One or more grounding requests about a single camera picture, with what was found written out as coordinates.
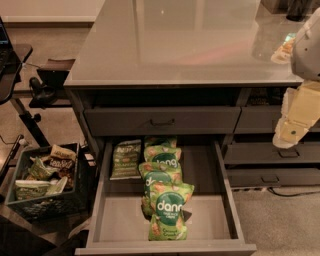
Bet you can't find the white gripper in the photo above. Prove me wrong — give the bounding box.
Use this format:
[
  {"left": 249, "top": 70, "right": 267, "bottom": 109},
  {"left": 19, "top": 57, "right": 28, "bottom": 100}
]
[{"left": 272, "top": 80, "right": 320, "bottom": 149}]

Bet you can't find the green jalapeno chip bag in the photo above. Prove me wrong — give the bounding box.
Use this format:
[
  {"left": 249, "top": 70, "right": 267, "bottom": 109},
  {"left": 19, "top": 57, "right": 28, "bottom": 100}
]
[{"left": 110, "top": 139, "right": 141, "bottom": 180}]

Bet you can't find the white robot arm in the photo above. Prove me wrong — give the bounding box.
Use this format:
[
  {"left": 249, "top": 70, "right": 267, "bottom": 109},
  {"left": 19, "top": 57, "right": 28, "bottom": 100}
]
[{"left": 271, "top": 8, "right": 320, "bottom": 149}]

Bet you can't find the grey top right drawer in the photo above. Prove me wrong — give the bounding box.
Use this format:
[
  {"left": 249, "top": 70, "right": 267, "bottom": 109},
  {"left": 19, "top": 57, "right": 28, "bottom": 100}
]
[{"left": 234, "top": 105, "right": 320, "bottom": 135}]

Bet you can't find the grey bottom right drawer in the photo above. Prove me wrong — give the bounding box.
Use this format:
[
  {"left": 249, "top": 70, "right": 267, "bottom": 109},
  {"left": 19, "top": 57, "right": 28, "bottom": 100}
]
[{"left": 227, "top": 168, "right": 320, "bottom": 188}]

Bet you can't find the grey cabinet with counter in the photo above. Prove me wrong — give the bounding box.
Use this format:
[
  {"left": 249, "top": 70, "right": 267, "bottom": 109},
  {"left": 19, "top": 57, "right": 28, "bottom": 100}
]
[{"left": 65, "top": 0, "right": 319, "bottom": 256}]

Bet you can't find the rear dang chip bag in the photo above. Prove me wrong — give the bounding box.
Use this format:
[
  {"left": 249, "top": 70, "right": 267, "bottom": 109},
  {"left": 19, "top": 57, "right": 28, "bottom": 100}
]
[{"left": 144, "top": 136, "right": 177, "bottom": 148}]

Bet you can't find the dang chip bag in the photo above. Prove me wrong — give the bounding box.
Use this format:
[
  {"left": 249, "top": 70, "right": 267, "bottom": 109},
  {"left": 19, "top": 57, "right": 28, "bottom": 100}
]
[
  {"left": 144, "top": 136, "right": 177, "bottom": 148},
  {"left": 144, "top": 145, "right": 182, "bottom": 168},
  {"left": 139, "top": 162, "right": 182, "bottom": 216},
  {"left": 148, "top": 182, "right": 194, "bottom": 241}
]

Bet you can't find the grey top left drawer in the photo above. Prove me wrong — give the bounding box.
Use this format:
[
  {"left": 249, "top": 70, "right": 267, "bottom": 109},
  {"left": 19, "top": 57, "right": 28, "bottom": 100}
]
[{"left": 84, "top": 106, "right": 241, "bottom": 136}]

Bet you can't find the dark cup on counter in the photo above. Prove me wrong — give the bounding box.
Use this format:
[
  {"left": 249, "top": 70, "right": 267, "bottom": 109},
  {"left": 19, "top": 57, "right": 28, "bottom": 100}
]
[{"left": 286, "top": 0, "right": 313, "bottom": 22}]

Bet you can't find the front dang chip bag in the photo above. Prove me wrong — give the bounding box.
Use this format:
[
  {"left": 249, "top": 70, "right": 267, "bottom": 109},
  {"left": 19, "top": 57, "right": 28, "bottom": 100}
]
[{"left": 148, "top": 182, "right": 194, "bottom": 241}]

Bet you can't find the open grey middle drawer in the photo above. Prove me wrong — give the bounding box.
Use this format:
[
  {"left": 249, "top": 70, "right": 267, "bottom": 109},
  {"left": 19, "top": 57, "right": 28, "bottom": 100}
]
[{"left": 76, "top": 138, "right": 256, "bottom": 256}]

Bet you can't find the dark red snack bag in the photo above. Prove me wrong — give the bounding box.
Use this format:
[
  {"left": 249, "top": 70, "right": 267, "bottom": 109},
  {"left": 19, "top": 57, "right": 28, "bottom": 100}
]
[{"left": 49, "top": 158, "right": 75, "bottom": 190}]

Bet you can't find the brown snack bag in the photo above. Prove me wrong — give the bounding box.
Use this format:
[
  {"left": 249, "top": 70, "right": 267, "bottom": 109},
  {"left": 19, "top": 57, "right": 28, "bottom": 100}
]
[{"left": 50, "top": 145, "right": 77, "bottom": 161}]

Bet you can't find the white green snack bag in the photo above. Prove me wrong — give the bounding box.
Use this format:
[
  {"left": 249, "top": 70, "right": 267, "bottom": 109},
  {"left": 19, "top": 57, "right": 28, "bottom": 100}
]
[{"left": 47, "top": 177, "right": 68, "bottom": 195}]

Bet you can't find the green snack bag in crate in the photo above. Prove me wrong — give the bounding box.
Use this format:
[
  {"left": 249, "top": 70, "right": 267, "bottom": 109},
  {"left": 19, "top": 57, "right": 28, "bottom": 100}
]
[{"left": 28, "top": 157, "right": 58, "bottom": 181}]

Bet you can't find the pale green snack bag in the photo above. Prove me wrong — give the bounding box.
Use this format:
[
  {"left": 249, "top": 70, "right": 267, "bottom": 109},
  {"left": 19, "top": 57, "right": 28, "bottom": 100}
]
[{"left": 15, "top": 180, "right": 50, "bottom": 200}]

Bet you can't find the dark plastic crate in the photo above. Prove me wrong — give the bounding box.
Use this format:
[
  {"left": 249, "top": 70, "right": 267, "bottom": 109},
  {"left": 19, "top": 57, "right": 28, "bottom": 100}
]
[{"left": 5, "top": 143, "right": 89, "bottom": 222}]

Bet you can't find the black desk stand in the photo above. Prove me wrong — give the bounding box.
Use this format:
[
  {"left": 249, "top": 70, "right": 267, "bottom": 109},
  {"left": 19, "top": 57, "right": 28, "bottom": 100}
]
[{"left": 0, "top": 43, "right": 76, "bottom": 188}]

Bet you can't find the black controller on shelf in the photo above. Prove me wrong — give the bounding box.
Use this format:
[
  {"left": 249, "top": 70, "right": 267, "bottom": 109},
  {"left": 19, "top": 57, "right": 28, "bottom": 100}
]
[{"left": 29, "top": 77, "right": 56, "bottom": 104}]

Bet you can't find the black floor cable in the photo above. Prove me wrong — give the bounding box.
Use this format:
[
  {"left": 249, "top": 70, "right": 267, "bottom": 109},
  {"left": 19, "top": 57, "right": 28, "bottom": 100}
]
[{"left": 267, "top": 186, "right": 320, "bottom": 198}]

